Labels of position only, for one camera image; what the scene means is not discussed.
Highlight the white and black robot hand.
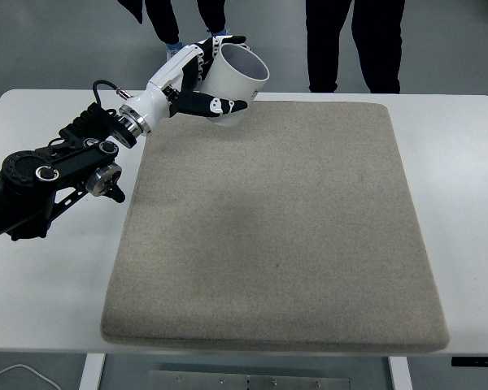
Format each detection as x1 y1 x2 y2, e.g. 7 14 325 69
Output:
120 35 249 133

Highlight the white table leg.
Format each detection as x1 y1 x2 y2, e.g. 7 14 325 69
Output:
77 353 107 390
387 356 414 390

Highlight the beige fabric mat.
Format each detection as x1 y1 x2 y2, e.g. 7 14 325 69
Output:
100 100 451 353

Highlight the white cable on floor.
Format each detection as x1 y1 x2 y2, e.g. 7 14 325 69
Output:
0 363 60 390

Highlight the person with white sneakers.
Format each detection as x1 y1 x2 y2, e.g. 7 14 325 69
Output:
117 0 233 63

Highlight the black table control panel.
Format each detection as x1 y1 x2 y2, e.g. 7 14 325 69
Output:
451 356 488 369

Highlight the white ribbed cup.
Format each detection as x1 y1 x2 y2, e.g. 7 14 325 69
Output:
197 42 271 128

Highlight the person in black trousers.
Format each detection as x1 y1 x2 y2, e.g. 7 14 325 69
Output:
304 0 406 95

